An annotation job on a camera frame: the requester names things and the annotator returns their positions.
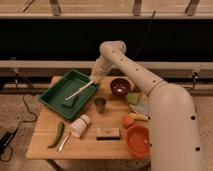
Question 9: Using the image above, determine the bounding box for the dark red bowl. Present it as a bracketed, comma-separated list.
[110, 78, 131, 96]

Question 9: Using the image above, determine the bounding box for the blue cloth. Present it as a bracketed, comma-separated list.
[130, 101, 149, 115]

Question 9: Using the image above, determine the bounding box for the orange tomato toy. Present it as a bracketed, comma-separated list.
[121, 115, 134, 129]

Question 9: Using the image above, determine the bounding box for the black cable on floor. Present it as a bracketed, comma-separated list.
[0, 71, 39, 163]

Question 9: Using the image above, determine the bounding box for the green plastic tray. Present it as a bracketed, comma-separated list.
[40, 70, 99, 121]

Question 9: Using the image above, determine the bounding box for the small metal cup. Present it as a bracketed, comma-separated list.
[95, 97, 106, 113]

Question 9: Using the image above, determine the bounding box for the orange plastic bowl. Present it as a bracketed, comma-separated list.
[125, 124, 150, 159]

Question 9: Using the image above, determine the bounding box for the yellow banana toy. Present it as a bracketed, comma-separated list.
[130, 113, 148, 122]

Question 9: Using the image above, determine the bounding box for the white plastic cup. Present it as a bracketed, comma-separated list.
[70, 115, 91, 138]

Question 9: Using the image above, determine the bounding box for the wooden table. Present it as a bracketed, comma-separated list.
[26, 75, 154, 171]

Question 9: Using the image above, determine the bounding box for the black hanging cable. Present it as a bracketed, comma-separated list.
[133, 10, 157, 59]

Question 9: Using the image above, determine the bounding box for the wooden block eraser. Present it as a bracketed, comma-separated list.
[96, 128, 120, 140]

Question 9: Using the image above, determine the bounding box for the white handled brush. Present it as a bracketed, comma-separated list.
[65, 80, 100, 100]

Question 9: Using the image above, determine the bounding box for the green chili pepper toy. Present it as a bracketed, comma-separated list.
[47, 122, 65, 148]

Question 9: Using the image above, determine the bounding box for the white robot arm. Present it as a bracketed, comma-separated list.
[92, 41, 204, 171]

